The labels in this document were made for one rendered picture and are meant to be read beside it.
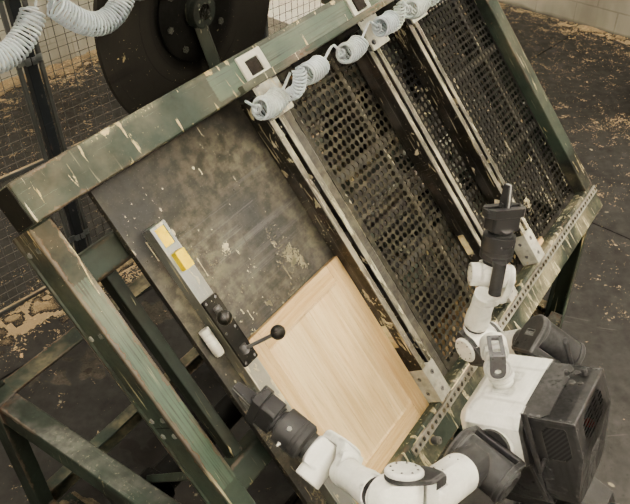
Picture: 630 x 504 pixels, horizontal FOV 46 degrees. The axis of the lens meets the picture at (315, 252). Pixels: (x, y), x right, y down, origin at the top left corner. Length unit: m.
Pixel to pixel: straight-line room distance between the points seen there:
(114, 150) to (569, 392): 1.17
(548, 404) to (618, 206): 3.31
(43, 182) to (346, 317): 0.96
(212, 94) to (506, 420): 1.08
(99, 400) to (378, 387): 1.80
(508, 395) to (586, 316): 2.33
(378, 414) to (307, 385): 0.28
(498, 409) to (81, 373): 2.48
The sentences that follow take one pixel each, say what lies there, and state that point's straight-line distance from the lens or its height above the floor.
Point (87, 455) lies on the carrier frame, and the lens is 2.48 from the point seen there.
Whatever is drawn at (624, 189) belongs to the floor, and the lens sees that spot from 5.16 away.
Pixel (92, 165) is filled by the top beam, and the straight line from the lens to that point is 1.71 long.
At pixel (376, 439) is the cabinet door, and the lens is 2.20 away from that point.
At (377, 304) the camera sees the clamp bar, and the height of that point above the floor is 1.21.
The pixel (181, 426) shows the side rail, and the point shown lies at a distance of 1.77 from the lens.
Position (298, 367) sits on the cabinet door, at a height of 1.21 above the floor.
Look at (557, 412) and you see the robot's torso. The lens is 1.75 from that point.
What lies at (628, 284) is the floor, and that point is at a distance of 4.39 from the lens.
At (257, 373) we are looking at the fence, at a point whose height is 1.30.
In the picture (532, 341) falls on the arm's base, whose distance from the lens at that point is 1.96.
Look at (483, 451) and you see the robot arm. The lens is 1.70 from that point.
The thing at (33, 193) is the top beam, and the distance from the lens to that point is 1.64.
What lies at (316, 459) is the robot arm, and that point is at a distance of 1.67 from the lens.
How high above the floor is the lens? 2.72
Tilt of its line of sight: 39 degrees down
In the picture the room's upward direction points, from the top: 1 degrees counter-clockwise
